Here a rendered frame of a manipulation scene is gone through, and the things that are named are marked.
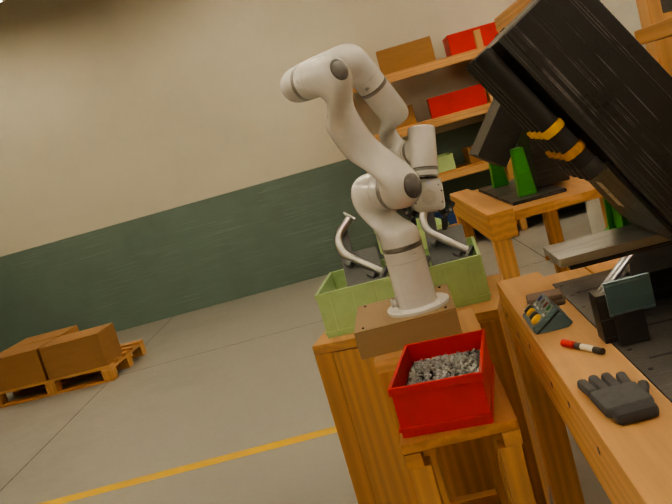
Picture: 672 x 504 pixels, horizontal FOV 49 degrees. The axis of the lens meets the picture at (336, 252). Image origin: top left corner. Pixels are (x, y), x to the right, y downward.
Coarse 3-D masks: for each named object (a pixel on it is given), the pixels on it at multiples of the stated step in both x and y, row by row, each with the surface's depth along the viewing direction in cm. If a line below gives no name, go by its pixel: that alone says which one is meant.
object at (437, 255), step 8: (432, 216) 294; (432, 224) 294; (440, 232) 292; (448, 232) 291; (456, 232) 290; (456, 240) 290; (464, 240) 289; (432, 248) 292; (440, 248) 291; (448, 248) 290; (432, 256) 291; (440, 256) 290; (448, 256) 289; (464, 256) 282; (432, 264) 291
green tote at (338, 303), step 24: (384, 264) 307; (456, 264) 263; (480, 264) 262; (336, 288) 312; (360, 288) 269; (384, 288) 268; (456, 288) 265; (480, 288) 264; (336, 312) 272; (336, 336) 274
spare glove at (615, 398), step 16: (592, 384) 138; (608, 384) 136; (624, 384) 132; (640, 384) 131; (592, 400) 132; (608, 400) 128; (624, 400) 126; (640, 400) 125; (608, 416) 126; (624, 416) 122; (640, 416) 122
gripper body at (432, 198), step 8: (432, 176) 226; (424, 184) 226; (432, 184) 226; (440, 184) 227; (424, 192) 226; (432, 192) 226; (440, 192) 227; (424, 200) 226; (432, 200) 226; (440, 200) 226; (416, 208) 226; (424, 208) 226; (432, 208) 226; (440, 208) 226
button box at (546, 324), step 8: (544, 296) 189; (536, 304) 190; (552, 304) 180; (544, 312) 181; (552, 312) 178; (560, 312) 178; (528, 320) 187; (544, 320) 179; (552, 320) 178; (560, 320) 178; (568, 320) 178; (536, 328) 179; (544, 328) 179; (552, 328) 179; (560, 328) 179
